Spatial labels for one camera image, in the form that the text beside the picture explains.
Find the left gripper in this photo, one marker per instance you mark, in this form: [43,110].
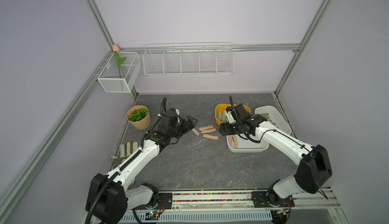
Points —
[186,127]

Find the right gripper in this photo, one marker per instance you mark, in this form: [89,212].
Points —
[224,128]

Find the pink knife top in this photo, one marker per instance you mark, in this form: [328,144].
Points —
[206,128]

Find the pink knife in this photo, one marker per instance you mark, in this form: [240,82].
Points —
[230,141]
[210,136]
[195,132]
[208,131]
[236,145]
[206,128]

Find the mint knife bottom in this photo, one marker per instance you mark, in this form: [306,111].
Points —
[223,118]

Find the yellow storage box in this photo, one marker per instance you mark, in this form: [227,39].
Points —
[223,107]

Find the white storage box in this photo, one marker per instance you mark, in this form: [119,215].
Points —
[275,117]
[247,146]

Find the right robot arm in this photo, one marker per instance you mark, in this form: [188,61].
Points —
[314,167]

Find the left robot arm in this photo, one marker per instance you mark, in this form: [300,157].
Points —
[109,196]

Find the pink knife by box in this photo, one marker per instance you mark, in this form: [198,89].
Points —
[195,132]

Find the potted green plant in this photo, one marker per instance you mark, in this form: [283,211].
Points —
[139,117]

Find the white mesh basket small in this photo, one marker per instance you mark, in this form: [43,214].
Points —
[109,76]

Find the artificial tulip flower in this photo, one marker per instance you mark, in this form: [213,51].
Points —
[119,60]

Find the white wire basket long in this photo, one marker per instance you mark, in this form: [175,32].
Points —
[186,59]

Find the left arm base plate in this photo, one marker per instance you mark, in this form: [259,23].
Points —
[159,201]

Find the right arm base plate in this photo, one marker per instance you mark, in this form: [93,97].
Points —
[263,199]

